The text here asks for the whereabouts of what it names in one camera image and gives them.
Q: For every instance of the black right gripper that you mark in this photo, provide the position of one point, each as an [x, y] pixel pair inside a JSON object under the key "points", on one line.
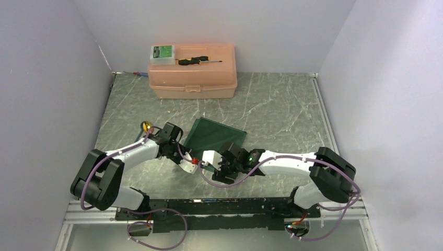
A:
{"points": [[220, 175]]}

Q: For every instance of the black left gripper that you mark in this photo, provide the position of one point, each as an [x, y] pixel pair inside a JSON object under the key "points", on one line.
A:
{"points": [[184, 149]]}

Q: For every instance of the green cloth napkin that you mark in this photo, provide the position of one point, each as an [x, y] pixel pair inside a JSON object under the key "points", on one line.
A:
{"points": [[207, 134]]}

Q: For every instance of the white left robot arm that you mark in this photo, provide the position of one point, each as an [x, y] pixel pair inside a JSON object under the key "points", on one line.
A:
{"points": [[98, 182]]}

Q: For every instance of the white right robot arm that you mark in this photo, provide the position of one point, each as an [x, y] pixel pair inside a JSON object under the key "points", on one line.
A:
{"points": [[331, 176]]}

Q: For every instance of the red blue pen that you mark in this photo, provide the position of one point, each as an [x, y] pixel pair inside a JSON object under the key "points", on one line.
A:
{"points": [[143, 74]]}

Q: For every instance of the pink plastic toolbox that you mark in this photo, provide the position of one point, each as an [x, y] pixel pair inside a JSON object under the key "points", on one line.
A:
{"points": [[198, 81]]}

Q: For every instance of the black yellow screwdriver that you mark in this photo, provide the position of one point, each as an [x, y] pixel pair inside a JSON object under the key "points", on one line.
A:
{"points": [[196, 60]]}

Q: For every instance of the green white small box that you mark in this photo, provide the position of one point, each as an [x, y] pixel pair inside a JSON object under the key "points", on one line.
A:
{"points": [[162, 55]]}

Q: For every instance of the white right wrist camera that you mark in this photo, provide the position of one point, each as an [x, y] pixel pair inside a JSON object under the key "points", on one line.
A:
{"points": [[212, 161]]}

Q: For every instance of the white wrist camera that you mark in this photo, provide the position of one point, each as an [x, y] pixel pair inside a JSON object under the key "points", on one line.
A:
{"points": [[212, 161], [187, 164]]}

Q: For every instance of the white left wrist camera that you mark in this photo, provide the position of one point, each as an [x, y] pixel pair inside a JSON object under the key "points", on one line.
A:
{"points": [[187, 164]]}

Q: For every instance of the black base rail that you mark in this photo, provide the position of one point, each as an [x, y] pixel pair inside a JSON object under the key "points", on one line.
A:
{"points": [[174, 222]]}

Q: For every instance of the aluminium frame rail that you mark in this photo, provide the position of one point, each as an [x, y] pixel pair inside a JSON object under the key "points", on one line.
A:
{"points": [[215, 207]]}

